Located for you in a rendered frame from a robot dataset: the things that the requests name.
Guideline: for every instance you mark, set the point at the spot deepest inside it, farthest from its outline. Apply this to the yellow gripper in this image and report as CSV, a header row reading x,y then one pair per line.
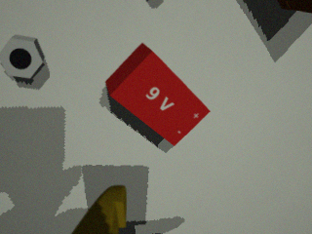
x,y
107,214

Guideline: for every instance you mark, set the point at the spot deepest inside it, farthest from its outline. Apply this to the red 9v battery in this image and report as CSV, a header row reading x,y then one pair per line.
x,y
154,94

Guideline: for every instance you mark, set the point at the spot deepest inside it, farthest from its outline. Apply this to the grey hex nut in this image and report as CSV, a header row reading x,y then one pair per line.
x,y
21,56

